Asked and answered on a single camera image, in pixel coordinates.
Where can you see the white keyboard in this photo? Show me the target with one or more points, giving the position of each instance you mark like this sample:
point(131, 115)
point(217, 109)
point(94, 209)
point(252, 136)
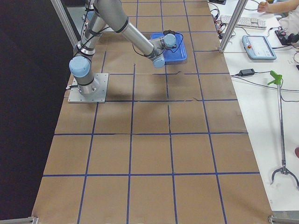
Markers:
point(246, 22)

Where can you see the aluminium frame post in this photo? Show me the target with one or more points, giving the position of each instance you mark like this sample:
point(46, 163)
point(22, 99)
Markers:
point(240, 6)

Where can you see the black power adapter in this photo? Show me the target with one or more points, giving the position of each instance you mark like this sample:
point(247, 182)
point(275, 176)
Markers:
point(246, 72)

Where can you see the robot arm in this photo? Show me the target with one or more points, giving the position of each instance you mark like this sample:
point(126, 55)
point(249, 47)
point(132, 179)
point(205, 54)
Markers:
point(111, 23)

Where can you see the green reacher grabber tool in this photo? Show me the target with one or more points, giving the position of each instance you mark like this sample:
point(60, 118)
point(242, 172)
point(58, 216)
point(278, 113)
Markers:
point(277, 80)

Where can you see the brown paper table mat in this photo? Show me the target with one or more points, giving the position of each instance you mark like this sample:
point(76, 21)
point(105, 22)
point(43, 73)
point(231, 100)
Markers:
point(169, 145)

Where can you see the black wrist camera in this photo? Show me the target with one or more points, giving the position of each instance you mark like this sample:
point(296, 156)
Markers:
point(166, 32)

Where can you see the person hand at desk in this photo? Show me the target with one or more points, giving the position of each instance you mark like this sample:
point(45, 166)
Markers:
point(263, 7)

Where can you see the blue plastic tray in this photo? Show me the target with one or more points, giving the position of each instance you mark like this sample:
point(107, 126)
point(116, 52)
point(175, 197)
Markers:
point(171, 49)

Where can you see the teach pendant tablet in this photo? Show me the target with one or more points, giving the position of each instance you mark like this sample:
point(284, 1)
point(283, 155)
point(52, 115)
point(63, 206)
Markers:
point(258, 47)

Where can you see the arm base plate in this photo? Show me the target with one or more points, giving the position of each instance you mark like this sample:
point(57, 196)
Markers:
point(95, 92)

